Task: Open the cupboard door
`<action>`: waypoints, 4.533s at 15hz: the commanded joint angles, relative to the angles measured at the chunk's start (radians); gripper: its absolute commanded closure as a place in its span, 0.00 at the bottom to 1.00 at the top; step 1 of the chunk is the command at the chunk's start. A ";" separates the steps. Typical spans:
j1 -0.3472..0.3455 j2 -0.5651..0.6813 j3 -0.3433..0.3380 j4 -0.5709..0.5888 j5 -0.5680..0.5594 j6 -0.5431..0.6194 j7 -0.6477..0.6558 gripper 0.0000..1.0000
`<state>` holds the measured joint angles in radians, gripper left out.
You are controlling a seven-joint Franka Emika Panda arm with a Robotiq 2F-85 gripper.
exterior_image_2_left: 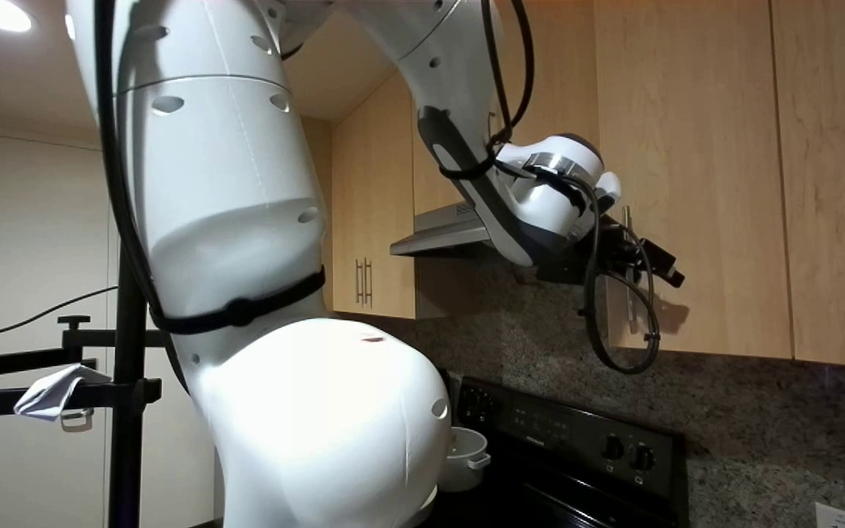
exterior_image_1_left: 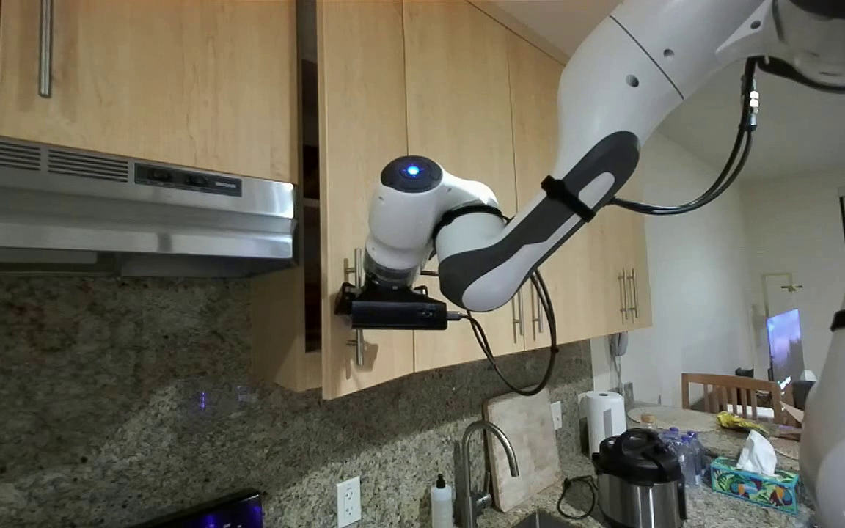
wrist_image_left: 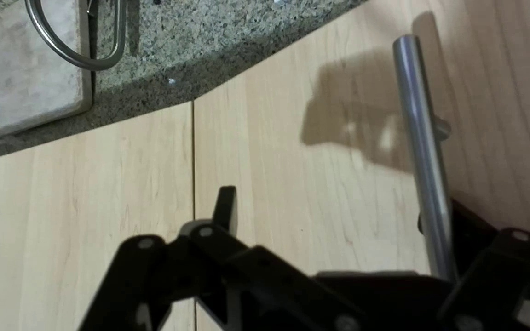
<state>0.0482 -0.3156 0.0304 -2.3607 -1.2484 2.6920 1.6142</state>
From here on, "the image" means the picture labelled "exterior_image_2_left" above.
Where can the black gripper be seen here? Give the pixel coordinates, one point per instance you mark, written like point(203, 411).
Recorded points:
point(618, 253)

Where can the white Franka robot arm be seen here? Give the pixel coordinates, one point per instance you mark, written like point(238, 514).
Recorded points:
point(226, 177)

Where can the black stove knob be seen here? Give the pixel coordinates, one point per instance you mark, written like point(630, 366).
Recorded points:
point(645, 455)
point(615, 448)

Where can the black electric stove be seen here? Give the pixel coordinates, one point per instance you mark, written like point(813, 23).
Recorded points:
point(559, 460)

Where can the stainless steel range hood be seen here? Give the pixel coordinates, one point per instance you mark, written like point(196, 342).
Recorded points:
point(432, 238)

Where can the black tripod stand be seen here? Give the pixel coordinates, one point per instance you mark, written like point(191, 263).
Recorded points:
point(124, 460)

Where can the white crumpled cloth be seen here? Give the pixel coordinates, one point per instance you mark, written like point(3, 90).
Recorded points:
point(50, 391)

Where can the white wall outlet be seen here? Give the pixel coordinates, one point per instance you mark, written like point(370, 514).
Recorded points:
point(838, 514)

